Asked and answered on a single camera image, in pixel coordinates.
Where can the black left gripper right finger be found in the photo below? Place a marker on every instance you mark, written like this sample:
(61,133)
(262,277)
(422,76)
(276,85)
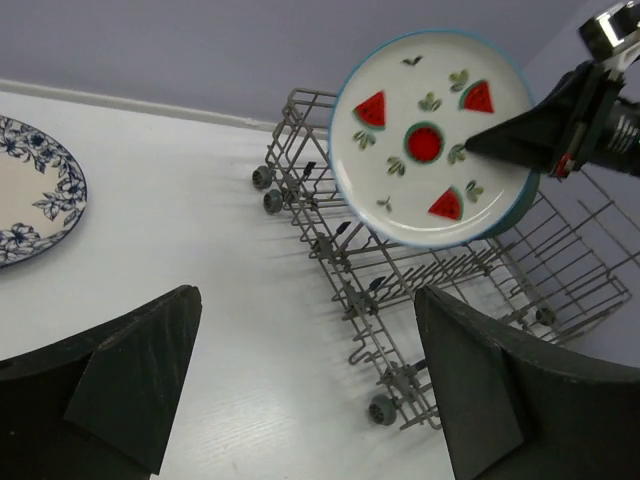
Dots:
(513,406)

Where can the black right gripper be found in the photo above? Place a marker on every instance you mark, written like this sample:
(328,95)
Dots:
(583,120)

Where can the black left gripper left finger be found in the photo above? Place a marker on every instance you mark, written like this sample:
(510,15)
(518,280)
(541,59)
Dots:
(100,404)

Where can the watermelon pattern plate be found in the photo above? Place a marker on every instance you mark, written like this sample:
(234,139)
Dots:
(398,140)

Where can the blue floral plate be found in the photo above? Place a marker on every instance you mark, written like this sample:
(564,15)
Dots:
(43,192)

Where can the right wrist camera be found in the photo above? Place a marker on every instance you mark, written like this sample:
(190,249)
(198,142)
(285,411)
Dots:
(612,37)

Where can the grey wire dish rack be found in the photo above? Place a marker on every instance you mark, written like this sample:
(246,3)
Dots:
(568,266)

